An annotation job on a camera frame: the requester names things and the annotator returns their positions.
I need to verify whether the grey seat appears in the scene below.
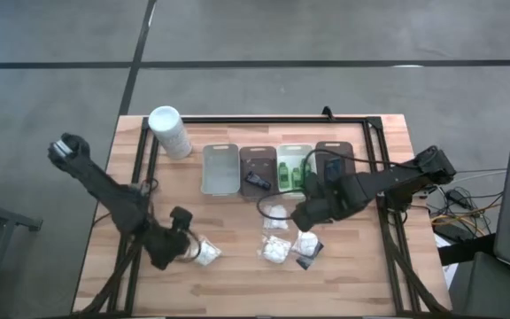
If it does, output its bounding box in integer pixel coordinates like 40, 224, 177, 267
449, 251, 510, 319

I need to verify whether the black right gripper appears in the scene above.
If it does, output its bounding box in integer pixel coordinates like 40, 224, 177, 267
290, 188, 353, 232

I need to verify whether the grey plastic storage bin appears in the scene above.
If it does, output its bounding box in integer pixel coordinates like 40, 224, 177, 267
314, 140, 357, 178
238, 145, 280, 199

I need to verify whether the dark flat packet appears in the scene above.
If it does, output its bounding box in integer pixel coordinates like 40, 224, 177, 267
295, 241, 326, 270

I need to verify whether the white cylindrical wipes canister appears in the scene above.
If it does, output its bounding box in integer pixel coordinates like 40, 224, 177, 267
147, 105, 193, 160

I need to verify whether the black aluminium rig frame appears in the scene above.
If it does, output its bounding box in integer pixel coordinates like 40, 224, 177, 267
73, 114, 453, 318

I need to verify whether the black power adapter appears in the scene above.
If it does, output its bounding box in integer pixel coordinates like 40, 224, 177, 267
444, 188, 465, 206

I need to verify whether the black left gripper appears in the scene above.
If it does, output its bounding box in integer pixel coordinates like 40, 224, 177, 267
142, 223, 202, 271

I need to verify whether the cotton balls and swabs bag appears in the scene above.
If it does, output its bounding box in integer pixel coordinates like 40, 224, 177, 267
290, 230, 321, 258

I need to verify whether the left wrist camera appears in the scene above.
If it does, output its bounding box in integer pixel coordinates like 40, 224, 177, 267
169, 206, 194, 234

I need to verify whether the blue packet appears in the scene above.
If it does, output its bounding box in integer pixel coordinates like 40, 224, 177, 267
324, 158, 343, 183

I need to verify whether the clear bag of white cotton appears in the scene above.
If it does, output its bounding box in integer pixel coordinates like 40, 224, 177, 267
262, 203, 290, 230
190, 238, 223, 267
258, 234, 292, 265

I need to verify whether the light plastic storage bin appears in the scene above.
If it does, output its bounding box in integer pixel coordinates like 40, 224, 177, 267
275, 143, 318, 194
200, 143, 242, 198

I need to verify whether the white cable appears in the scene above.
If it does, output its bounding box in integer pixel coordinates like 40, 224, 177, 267
453, 169, 508, 183

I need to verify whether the orange cable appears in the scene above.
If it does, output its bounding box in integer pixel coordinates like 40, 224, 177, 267
431, 207, 499, 228

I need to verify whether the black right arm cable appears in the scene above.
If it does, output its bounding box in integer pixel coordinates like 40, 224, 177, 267
257, 148, 415, 222

